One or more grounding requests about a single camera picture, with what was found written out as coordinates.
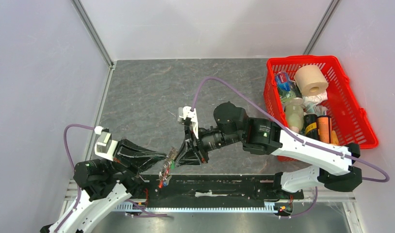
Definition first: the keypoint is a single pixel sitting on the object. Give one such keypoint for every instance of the red grey key organizer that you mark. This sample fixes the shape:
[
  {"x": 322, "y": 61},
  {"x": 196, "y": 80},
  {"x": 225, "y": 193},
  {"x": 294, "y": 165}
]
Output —
[{"x": 164, "y": 173}]

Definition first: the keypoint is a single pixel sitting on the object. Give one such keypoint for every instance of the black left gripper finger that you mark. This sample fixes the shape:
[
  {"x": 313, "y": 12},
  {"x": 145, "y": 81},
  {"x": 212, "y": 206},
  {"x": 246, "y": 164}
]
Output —
[
  {"x": 136, "y": 165},
  {"x": 134, "y": 151}
]

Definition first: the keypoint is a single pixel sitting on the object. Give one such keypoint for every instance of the blue snack packet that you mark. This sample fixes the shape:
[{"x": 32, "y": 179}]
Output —
[{"x": 283, "y": 82}]

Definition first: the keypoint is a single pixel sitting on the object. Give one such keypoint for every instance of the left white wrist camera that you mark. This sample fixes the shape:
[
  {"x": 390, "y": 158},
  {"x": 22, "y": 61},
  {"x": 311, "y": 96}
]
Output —
[{"x": 105, "y": 146}]

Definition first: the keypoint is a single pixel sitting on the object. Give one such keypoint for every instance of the black can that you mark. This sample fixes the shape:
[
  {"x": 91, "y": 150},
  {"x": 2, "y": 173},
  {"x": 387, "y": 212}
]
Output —
[{"x": 310, "y": 126}]

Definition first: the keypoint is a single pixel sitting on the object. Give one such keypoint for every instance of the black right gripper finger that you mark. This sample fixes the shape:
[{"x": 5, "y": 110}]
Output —
[
  {"x": 184, "y": 153},
  {"x": 196, "y": 157}
]

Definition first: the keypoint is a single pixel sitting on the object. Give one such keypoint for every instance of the beige toilet paper roll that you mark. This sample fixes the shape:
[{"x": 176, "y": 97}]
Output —
[{"x": 310, "y": 80}]

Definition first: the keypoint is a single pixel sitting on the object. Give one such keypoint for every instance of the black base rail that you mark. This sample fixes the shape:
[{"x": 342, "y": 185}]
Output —
[{"x": 212, "y": 191}]

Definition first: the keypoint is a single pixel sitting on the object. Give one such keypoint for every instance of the red plastic basket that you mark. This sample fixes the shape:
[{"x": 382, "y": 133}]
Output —
[{"x": 349, "y": 120}]

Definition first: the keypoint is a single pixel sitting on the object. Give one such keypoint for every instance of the orange can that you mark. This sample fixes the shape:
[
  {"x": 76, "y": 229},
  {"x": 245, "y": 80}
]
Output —
[{"x": 324, "y": 125}]

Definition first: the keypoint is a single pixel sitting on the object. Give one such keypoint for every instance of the white crumpled tissue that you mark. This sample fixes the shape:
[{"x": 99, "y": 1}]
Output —
[{"x": 309, "y": 101}]

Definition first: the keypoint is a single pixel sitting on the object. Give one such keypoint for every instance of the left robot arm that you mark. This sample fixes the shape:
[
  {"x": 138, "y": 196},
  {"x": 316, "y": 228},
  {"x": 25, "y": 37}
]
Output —
[{"x": 105, "y": 182}]

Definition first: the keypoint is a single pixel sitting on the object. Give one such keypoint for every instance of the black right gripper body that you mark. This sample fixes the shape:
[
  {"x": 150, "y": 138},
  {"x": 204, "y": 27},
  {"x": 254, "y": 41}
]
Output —
[{"x": 202, "y": 151}]

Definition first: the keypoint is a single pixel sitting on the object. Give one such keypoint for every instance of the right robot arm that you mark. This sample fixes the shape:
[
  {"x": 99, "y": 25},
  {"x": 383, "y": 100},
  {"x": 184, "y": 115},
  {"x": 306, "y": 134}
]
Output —
[{"x": 329, "y": 165}]

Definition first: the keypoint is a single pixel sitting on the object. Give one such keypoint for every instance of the white cable duct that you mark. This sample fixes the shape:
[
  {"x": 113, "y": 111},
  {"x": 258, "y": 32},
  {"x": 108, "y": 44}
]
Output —
[{"x": 127, "y": 206}]

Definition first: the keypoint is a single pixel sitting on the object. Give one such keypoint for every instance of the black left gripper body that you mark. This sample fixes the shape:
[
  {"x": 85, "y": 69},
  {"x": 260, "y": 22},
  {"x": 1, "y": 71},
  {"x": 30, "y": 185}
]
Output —
[{"x": 119, "y": 159}]

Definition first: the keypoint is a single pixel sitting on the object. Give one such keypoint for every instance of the translucent plastic bottle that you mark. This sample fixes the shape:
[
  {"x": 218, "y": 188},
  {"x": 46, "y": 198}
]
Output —
[{"x": 294, "y": 114}]

